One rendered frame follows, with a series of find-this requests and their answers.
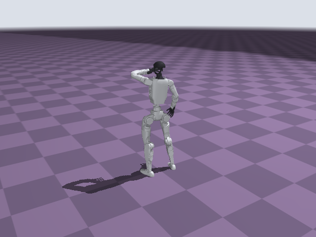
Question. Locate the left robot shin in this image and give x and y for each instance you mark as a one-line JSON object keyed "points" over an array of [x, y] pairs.
{"points": [[148, 156]]}

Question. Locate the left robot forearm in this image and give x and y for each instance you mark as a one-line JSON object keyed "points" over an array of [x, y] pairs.
{"points": [[141, 72]]}

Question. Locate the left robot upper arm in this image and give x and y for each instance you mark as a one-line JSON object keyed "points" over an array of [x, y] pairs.
{"points": [[144, 80]]}

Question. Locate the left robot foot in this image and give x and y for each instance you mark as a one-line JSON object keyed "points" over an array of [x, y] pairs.
{"points": [[144, 171]]}

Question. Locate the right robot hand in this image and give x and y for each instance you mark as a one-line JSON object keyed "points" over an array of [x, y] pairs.
{"points": [[171, 111]]}

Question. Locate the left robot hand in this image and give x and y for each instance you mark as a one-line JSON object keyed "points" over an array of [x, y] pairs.
{"points": [[152, 70]]}

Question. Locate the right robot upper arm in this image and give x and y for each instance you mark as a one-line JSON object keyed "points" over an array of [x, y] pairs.
{"points": [[173, 89]]}

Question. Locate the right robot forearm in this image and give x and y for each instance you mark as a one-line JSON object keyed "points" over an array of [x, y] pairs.
{"points": [[173, 104]]}

